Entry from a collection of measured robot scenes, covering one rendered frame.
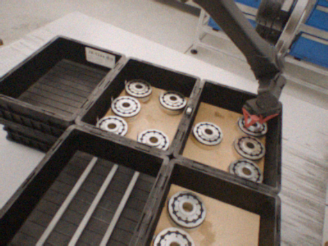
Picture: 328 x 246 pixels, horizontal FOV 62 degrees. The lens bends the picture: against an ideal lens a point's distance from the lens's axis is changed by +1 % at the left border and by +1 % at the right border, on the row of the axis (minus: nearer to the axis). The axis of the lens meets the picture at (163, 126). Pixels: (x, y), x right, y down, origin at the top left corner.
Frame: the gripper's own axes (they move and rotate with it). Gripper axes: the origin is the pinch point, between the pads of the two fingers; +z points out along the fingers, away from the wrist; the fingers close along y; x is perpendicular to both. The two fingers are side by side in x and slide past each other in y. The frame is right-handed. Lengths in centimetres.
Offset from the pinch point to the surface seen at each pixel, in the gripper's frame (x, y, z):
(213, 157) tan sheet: -5.6, -19.6, 4.1
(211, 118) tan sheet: 9.9, -10.5, 3.9
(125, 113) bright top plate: 19.3, -41.0, 0.7
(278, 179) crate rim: -23.7, -13.1, -5.6
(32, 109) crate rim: 22, -69, -6
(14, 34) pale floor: 239, -75, 83
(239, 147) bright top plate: -6.9, -11.2, 1.1
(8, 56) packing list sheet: 88, -75, 15
